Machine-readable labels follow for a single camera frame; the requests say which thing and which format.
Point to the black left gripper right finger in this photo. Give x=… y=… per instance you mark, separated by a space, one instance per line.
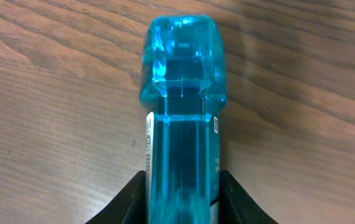
x=236 y=206

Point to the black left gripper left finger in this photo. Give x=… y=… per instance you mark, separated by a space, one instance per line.
x=127 y=207

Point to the blue mouthwash bottle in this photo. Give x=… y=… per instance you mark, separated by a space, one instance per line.
x=183 y=90

